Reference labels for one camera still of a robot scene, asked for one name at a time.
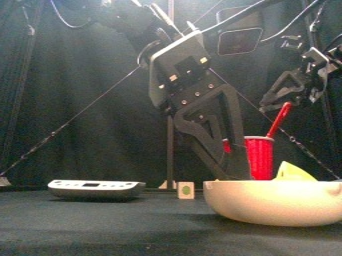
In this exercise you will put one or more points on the red plastic cup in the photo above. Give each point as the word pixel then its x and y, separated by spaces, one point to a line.
pixel 260 156

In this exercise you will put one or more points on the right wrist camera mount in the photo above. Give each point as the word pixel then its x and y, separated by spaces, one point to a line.
pixel 291 41

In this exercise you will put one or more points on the grey vertical frame pole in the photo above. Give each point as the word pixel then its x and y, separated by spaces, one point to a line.
pixel 169 150

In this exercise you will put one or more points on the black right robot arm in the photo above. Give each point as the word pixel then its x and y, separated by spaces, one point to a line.
pixel 327 20

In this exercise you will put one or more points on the grey flat digital scale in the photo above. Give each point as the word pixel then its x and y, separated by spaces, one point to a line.
pixel 94 190

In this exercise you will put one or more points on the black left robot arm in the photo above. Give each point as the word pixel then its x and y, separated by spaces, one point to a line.
pixel 133 20

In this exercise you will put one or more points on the white cube with green dot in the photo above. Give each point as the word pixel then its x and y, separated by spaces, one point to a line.
pixel 185 190

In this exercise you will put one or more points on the white frame foot bracket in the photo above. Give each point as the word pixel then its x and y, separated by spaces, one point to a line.
pixel 4 182

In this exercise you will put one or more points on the red plastic spoon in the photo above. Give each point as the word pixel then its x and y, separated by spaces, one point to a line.
pixel 279 118

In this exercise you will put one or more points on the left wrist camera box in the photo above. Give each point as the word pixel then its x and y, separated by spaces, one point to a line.
pixel 239 36

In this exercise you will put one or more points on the white round bowl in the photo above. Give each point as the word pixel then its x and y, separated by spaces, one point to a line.
pixel 275 203

